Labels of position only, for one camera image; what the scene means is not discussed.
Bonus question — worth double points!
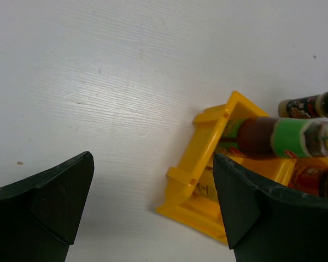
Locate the black-cap spice jar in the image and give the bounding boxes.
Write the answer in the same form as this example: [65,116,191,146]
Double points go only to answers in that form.
[278,92,328,119]

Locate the yellow three-compartment bin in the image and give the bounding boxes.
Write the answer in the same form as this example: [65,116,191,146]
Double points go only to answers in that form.
[155,91,328,245]

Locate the yellow-cap green-label sauce bottle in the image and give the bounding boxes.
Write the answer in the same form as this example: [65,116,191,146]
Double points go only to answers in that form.
[215,117,328,160]

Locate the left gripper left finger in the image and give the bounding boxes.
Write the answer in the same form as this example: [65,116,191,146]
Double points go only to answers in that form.
[0,151,95,261]

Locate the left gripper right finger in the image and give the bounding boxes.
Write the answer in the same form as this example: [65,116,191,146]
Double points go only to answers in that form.
[213,154,328,261]

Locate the red-lid sauce jar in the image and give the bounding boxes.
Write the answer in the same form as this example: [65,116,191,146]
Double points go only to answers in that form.
[288,165,328,199]

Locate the small yellow-label oil bottle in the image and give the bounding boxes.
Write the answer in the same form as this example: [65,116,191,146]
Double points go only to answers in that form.
[194,167,219,203]

